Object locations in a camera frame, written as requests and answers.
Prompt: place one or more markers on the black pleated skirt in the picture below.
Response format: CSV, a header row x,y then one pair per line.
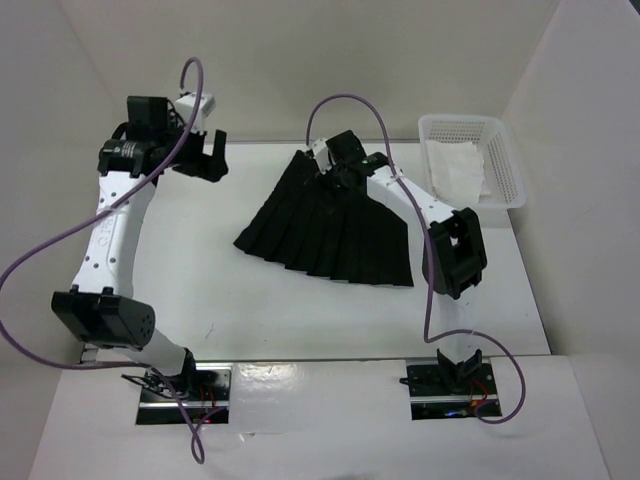
x,y
313,224

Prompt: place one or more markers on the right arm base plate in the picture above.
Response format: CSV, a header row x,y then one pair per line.
x,y
430,398

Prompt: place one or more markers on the white plastic basket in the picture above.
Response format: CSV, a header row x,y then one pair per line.
x,y
492,138

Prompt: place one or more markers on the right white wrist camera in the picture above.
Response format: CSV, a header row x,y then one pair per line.
x,y
319,152

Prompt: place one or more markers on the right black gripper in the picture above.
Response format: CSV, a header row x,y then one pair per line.
x,y
327,174

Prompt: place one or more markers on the white cloth in basket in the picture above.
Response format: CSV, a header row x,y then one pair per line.
x,y
457,172

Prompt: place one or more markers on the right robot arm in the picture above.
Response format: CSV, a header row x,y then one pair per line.
x,y
453,252

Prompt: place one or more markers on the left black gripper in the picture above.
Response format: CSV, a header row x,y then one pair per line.
x,y
204,165

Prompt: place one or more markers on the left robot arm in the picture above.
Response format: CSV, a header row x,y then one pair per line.
x,y
100,308

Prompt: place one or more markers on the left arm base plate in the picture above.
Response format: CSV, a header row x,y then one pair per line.
x,y
209,401

